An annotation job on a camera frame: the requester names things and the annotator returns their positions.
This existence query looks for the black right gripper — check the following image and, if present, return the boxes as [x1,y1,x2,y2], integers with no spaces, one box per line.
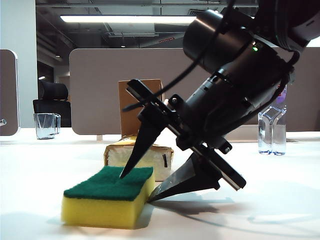
[119,78,274,203]

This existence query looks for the yellow sponge with green scourer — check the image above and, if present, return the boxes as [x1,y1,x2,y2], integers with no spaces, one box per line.
[60,165,156,230]

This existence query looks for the clear plastic water bottle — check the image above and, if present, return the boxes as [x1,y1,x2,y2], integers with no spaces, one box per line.
[257,83,288,156]

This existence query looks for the gold wrapped tissue pack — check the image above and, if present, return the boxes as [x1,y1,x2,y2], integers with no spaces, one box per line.
[103,134,175,182]

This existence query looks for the brown cardboard box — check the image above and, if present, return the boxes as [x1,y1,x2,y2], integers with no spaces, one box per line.
[117,78,165,137]

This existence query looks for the wide brown desk partition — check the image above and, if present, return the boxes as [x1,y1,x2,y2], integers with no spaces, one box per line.
[68,46,320,137]

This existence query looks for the black office chair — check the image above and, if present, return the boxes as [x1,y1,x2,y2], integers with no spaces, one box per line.
[32,81,72,128]

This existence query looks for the clear glass mug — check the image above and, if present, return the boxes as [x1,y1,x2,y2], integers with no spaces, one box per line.
[33,112,62,140]

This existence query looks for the long ceiling light strip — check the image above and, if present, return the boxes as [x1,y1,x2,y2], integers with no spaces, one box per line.
[59,14,199,24]

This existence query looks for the narrow brown desk partition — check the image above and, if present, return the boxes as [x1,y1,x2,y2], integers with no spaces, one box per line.
[0,48,20,137]

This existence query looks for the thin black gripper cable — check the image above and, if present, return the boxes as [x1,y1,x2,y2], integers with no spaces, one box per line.
[121,0,237,114]

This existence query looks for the beige desk cable tray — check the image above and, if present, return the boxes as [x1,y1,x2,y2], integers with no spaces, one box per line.
[226,124,260,144]

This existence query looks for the black wrist cable bundle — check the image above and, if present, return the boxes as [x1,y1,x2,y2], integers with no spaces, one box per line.
[273,48,301,101]

